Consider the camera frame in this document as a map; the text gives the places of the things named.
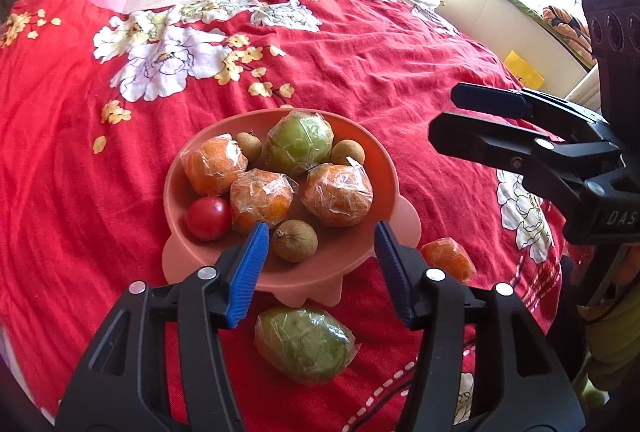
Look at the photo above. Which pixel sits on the oval green fruit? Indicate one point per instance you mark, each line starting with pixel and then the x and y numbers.
pixel 305 344

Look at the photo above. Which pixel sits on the small plastic-wrapped orange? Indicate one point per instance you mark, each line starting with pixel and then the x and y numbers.
pixel 447 258

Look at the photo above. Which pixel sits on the person's right hand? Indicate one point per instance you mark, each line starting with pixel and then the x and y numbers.
pixel 629 269

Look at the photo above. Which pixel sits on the yellow flat item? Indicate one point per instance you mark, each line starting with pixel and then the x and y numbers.
pixel 522 67

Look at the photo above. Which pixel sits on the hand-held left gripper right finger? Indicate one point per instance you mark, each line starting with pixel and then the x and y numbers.
pixel 395 272

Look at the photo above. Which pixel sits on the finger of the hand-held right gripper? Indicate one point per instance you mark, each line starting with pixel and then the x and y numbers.
pixel 500 96
pixel 480 136

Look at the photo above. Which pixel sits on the large brown longan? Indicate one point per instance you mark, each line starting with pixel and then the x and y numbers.
pixel 295 239

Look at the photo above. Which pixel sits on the person's right forearm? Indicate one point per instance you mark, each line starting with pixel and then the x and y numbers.
pixel 612 342

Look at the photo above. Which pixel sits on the red tomato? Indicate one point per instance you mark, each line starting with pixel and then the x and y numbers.
pixel 208 218

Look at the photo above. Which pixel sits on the cream bed frame green trim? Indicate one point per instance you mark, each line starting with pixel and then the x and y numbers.
pixel 480 6

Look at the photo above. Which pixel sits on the red floral blanket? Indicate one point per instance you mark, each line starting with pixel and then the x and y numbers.
pixel 60 171

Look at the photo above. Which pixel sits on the orange patterned cloth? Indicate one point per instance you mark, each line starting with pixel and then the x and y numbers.
pixel 567 29

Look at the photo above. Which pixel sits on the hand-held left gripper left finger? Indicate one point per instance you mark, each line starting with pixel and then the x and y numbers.
pixel 247 272

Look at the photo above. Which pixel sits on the pink scalloped bowl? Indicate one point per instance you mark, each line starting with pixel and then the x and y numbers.
pixel 350 247

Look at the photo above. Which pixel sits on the round green fruit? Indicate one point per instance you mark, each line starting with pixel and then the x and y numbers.
pixel 299 144

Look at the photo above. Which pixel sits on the small brown longan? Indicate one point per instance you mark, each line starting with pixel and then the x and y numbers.
pixel 347 151
pixel 248 145

